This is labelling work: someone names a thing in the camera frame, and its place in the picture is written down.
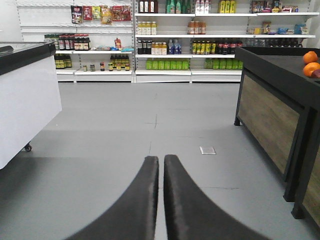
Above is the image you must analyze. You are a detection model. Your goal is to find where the white store shelving unit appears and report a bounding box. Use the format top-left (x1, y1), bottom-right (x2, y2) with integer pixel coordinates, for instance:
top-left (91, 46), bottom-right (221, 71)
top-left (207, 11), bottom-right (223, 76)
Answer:
top-left (13, 0), bottom-right (320, 83)

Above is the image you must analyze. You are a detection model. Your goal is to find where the orange fruit lower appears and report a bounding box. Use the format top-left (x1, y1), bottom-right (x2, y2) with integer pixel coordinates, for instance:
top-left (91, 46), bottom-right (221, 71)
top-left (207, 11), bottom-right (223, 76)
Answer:
top-left (303, 62), bottom-right (320, 77)

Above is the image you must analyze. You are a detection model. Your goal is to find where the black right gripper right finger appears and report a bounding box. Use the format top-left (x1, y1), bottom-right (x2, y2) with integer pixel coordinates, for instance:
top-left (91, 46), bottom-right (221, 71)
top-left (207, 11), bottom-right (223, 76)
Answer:
top-left (163, 154), bottom-right (266, 240)

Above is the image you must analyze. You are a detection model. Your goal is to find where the orange fruit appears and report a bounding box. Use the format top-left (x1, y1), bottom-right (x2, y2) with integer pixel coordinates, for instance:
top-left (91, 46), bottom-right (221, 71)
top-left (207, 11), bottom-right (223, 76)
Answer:
top-left (303, 51), bottom-right (318, 65)
top-left (303, 62), bottom-right (320, 77)

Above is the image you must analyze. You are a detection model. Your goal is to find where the steel floor outlet plate far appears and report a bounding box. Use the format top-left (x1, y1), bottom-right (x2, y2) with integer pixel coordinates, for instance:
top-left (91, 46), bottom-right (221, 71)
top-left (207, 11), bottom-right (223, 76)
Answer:
top-left (199, 146), bottom-right (217, 155)

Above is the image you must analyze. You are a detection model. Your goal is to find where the black wooden produce stand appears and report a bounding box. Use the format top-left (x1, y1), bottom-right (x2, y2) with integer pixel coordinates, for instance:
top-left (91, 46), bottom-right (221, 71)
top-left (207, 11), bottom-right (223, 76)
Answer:
top-left (234, 47), bottom-right (320, 226)

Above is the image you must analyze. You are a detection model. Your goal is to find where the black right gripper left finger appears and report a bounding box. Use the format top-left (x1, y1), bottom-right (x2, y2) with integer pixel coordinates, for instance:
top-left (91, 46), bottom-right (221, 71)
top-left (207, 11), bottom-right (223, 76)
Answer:
top-left (68, 156), bottom-right (159, 240)

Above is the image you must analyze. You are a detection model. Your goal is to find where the white chest freezer far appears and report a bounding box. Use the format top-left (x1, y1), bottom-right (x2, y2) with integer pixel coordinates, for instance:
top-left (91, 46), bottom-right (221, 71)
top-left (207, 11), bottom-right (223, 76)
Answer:
top-left (0, 41), bottom-right (62, 168)

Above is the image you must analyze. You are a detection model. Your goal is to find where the orange fruit upper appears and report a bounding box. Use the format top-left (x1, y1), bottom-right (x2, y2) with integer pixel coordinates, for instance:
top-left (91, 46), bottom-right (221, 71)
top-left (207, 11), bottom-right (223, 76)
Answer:
top-left (303, 51), bottom-right (318, 65)

